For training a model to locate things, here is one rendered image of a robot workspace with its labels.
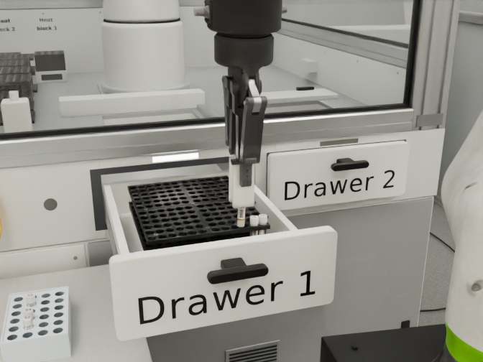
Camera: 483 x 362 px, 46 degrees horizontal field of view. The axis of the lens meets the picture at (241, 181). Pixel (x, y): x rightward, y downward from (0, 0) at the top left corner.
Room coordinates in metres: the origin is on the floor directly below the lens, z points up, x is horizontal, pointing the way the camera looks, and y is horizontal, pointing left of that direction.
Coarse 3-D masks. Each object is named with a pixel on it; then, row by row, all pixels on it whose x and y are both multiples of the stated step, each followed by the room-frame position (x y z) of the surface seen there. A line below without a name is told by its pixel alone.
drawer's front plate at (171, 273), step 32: (128, 256) 0.60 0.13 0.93; (160, 256) 0.60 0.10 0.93; (192, 256) 0.61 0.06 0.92; (224, 256) 0.63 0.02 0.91; (256, 256) 0.64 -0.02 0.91; (288, 256) 0.65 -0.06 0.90; (320, 256) 0.66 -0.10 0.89; (128, 288) 0.59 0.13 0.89; (160, 288) 0.60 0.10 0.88; (192, 288) 0.61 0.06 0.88; (224, 288) 0.62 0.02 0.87; (256, 288) 0.64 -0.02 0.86; (288, 288) 0.65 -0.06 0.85; (320, 288) 0.66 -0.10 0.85; (128, 320) 0.59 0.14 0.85; (160, 320) 0.60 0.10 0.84; (192, 320) 0.61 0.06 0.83; (224, 320) 0.62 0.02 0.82
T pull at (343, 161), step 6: (336, 162) 1.02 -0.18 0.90; (342, 162) 0.99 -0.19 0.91; (348, 162) 0.99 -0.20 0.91; (354, 162) 1.00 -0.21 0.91; (360, 162) 1.00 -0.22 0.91; (366, 162) 1.00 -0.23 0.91; (336, 168) 0.98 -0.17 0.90; (342, 168) 0.99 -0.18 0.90; (348, 168) 0.99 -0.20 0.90; (354, 168) 0.99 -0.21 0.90; (360, 168) 1.00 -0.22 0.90
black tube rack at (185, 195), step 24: (144, 192) 0.88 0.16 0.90; (168, 192) 0.87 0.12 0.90; (192, 192) 0.88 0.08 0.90; (216, 192) 0.87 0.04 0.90; (144, 216) 0.78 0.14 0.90; (168, 216) 0.78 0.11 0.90; (192, 216) 0.78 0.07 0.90; (216, 216) 0.78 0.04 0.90; (144, 240) 0.76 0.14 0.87; (192, 240) 0.76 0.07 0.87; (216, 240) 0.76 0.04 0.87
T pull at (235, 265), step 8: (224, 264) 0.61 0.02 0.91; (232, 264) 0.61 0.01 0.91; (240, 264) 0.61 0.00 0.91; (256, 264) 0.61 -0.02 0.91; (264, 264) 0.61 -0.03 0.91; (208, 272) 0.59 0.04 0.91; (216, 272) 0.59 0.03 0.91; (224, 272) 0.59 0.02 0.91; (232, 272) 0.59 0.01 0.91; (240, 272) 0.59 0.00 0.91; (248, 272) 0.60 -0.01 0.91; (256, 272) 0.60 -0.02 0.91; (264, 272) 0.60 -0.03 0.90; (208, 280) 0.58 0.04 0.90; (216, 280) 0.58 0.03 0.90; (224, 280) 0.59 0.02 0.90; (232, 280) 0.59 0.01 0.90
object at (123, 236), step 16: (176, 176) 0.97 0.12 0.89; (192, 176) 0.97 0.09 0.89; (208, 176) 0.98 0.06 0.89; (112, 192) 0.93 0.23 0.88; (128, 192) 0.94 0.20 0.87; (256, 192) 0.89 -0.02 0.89; (112, 208) 0.82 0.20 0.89; (128, 208) 0.94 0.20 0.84; (256, 208) 0.89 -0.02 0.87; (272, 208) 0.82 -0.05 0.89; (112, 224) 0.77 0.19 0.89; (128, 224) 0.89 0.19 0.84; (272, 224) 0.81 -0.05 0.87; (288, 224) 0.76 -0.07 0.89; (112, 240) 0.76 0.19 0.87; (128, 240) 0.83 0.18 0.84
